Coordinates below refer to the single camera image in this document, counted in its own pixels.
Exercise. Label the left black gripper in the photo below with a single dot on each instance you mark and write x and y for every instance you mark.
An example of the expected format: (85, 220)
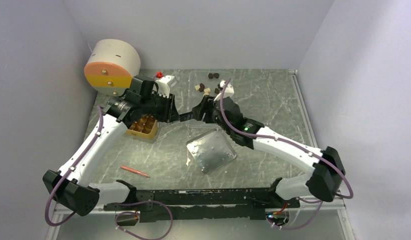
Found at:
(170, 114)

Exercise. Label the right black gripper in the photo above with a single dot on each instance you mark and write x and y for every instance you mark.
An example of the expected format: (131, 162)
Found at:
(205, 106)

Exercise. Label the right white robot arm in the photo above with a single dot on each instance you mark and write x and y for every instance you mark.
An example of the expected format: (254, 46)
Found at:
(323, 170)

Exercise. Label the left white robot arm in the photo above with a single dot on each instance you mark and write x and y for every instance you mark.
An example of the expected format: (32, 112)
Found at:
(72, 185)

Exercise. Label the gold chocolate box tray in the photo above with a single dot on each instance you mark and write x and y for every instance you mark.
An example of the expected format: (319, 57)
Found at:
(145, 128)

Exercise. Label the square silver metal lid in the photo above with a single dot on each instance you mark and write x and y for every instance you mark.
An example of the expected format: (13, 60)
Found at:
(210, 151)

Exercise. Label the red pen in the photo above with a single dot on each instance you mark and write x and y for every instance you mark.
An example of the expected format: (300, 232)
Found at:
(134, 171)

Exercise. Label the round pastel drawer box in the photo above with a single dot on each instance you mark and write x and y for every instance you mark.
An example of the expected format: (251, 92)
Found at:
(111, 66)

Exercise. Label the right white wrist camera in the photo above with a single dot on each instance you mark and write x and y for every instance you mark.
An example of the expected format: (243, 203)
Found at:
(227, 92)

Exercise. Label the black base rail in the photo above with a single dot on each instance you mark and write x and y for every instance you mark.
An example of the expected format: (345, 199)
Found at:
(197, 204)

